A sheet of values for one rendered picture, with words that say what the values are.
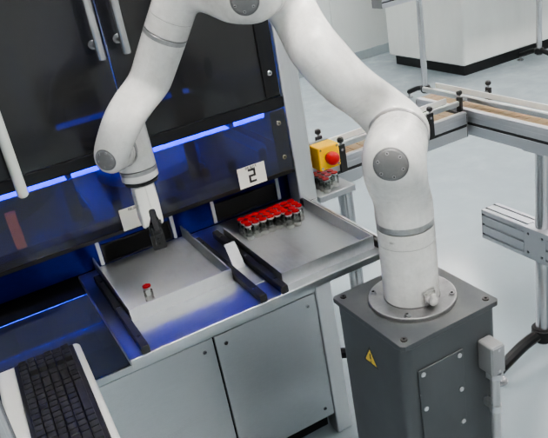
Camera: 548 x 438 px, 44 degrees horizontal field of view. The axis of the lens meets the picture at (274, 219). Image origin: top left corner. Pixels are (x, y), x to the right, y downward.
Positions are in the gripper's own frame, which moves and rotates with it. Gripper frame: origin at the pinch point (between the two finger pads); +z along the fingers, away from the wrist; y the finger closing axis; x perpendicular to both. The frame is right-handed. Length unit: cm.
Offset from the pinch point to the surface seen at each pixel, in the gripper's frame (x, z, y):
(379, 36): 332, 73, -537
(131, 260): -6.5, 13.4, -23.9
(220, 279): 11.3, 12.6, 4.6
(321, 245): 39.2, 14.5, 0.9
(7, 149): -25.5, -28.2, -7.6
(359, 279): 67, 56, -46
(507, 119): 121, 9, -32
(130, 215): -3.8, -0.9, -18.9
